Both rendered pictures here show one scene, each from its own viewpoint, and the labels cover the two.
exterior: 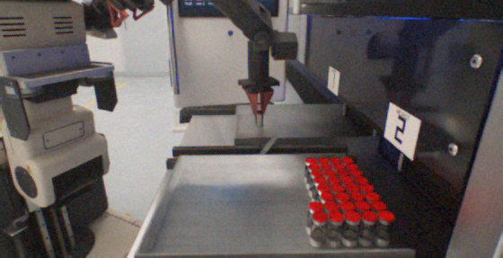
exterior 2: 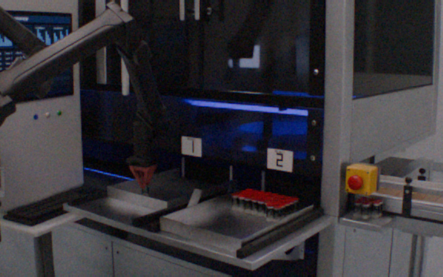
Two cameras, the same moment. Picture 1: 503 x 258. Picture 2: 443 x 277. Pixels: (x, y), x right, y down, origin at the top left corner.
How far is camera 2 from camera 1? 1.15 m
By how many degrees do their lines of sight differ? 49
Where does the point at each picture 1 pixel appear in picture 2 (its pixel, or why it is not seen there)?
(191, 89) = not seen: hidden behind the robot
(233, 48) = (38, 133)
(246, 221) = (241, 228)
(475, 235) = (330, 185)
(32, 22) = not seen: outside the picture
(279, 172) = (214, 211)
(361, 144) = (230, 186)
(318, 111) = (164, 178)
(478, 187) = (326, 167)
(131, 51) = not seen: outside the picture
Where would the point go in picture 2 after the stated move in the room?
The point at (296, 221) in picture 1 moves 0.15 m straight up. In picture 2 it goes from (258, 221) to (260, 167)
